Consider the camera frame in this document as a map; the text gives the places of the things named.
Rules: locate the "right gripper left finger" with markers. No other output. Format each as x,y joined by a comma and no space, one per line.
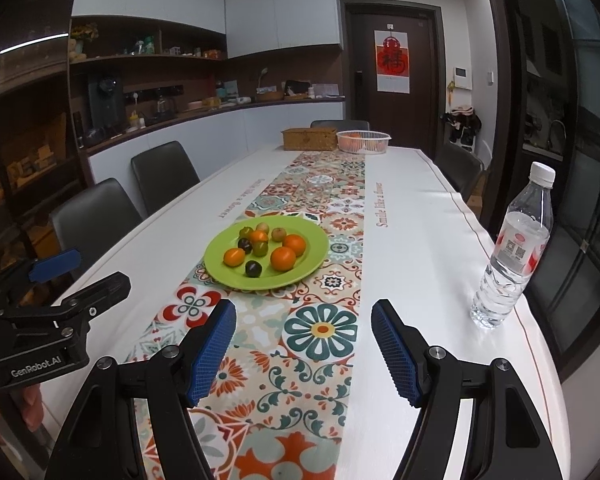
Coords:
99,439

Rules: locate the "green plastic plate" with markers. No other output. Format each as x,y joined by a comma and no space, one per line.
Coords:
235,278

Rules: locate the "white wall intercom panel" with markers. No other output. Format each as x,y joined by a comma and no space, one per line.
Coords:
462,78

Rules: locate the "white upper cabinets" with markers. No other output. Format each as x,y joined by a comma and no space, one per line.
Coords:
249,26

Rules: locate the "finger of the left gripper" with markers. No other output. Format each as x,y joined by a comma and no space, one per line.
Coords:
47,269
91,301

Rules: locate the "orange kumquat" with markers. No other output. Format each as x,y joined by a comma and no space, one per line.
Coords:
296,243
234,257
283,259

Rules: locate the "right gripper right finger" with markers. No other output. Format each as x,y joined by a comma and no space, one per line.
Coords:
507,439

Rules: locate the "white kitchen counter cabinet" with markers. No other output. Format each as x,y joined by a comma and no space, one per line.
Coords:
211,142

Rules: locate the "left hand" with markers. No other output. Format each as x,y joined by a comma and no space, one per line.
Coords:
31,406

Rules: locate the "dark chair right side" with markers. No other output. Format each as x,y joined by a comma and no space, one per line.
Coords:
461,168

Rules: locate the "dark wooden door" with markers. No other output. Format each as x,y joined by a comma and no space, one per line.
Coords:
412,120

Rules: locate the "red white door poster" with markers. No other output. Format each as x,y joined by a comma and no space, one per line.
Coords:
392,61

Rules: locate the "green grape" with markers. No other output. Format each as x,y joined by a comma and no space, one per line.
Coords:
260,249
245,232

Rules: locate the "dark plum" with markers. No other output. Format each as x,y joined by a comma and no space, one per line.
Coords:
253,269
245,245

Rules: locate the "white tablecloth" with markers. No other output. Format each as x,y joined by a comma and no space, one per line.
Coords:
423,249

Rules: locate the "patterned table runner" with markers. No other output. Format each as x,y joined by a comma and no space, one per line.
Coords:
278,403

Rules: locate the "dark chair near left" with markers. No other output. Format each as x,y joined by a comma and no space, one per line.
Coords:
94,221

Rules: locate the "clear water bottle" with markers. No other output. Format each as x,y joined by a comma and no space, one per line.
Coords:
518,249

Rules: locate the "black coffee machine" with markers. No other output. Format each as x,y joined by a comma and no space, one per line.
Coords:
106,100

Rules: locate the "dark chair far end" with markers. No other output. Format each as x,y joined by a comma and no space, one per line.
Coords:
341,124

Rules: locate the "orange kumquat hidden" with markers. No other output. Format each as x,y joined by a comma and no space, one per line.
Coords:
257,236

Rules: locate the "woven brown box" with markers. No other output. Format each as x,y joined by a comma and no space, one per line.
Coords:
310,139

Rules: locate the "dark chair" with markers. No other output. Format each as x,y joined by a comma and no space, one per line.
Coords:
163,173
461,168
94,221

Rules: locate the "brown longan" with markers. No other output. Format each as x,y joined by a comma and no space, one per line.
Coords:
262,227
278,234

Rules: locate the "clear basket of oranges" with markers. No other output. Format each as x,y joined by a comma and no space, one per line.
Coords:
363,142

